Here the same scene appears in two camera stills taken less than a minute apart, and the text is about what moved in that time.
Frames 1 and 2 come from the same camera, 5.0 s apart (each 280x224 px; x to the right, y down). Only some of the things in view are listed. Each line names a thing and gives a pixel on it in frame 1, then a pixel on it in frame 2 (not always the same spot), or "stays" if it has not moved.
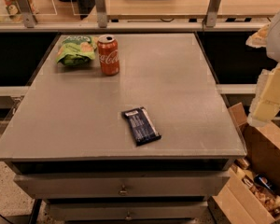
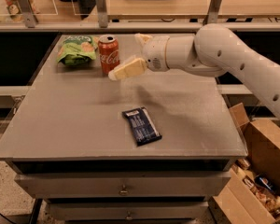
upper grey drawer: (121, 184) stays
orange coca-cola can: (108, 52) stays
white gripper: (279, 36) -> (155, 54)
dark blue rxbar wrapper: (142, 125) stays
